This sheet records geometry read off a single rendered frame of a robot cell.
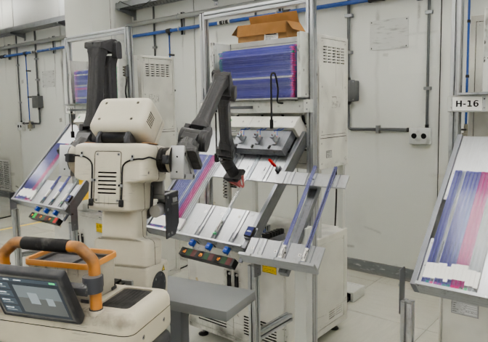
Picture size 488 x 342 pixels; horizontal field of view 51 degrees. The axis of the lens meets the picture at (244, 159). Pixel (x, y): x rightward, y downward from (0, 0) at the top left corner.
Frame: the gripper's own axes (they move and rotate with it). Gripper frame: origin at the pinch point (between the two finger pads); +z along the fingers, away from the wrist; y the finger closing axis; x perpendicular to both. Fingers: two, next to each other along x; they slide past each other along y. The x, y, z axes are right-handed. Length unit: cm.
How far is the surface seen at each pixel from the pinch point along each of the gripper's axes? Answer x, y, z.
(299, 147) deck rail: -28.0, -21.4, -1.0
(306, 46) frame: -63, -24, -37
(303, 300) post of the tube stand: 39, -44, 27
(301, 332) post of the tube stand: 49, -43, 39
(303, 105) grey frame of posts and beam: -44, -22, -15
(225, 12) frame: -82, 32, -54
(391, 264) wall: -79, -6, 175
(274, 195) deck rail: 3.0, -21.0, 1.4
